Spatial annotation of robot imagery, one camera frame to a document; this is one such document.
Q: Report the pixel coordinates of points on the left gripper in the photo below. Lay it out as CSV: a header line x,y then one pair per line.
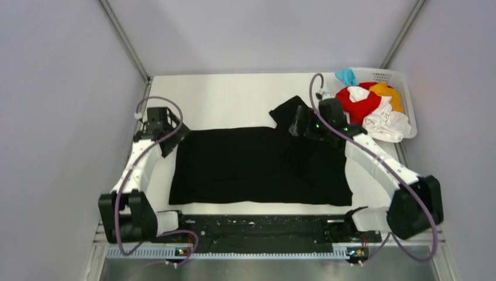
x,y
180,134

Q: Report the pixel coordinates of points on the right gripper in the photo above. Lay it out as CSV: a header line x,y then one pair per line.
x,y
303,115

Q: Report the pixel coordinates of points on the black t shirt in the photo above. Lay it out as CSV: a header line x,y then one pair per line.
x,y
259,164

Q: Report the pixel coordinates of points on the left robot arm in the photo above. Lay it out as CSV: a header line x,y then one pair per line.
x,y
126,213

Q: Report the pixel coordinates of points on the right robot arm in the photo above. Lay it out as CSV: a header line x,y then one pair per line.
x,y
415,201

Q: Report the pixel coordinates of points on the red t shirt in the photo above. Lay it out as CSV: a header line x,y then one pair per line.
x,y
359,101

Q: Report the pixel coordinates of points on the light blue t shirt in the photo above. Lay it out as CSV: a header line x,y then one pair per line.
x,y
347,77

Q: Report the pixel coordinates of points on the white t shirt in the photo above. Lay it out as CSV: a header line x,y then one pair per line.
x,y
385,124

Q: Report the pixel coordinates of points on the yellow t shirt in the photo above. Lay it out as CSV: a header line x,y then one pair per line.
x,y
384,90

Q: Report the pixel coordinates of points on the white plastic laundry basket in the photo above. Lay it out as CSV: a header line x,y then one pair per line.
x,y
397,81

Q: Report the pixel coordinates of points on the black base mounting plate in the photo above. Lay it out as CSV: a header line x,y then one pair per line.
x,y
269,234

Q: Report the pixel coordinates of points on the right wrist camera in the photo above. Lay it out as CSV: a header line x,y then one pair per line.
x,y
324,95

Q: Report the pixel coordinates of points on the left corner metal post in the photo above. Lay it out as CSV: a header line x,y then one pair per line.
x,y
123,39

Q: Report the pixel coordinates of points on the corner metal post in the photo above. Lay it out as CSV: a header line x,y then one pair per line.
x,y
123,39
403,33

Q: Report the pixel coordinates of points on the right corner metal post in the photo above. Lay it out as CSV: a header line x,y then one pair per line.
x,y
403,33

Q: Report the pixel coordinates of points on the aluminium frame rail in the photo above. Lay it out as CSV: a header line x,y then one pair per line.
x,y
421,257

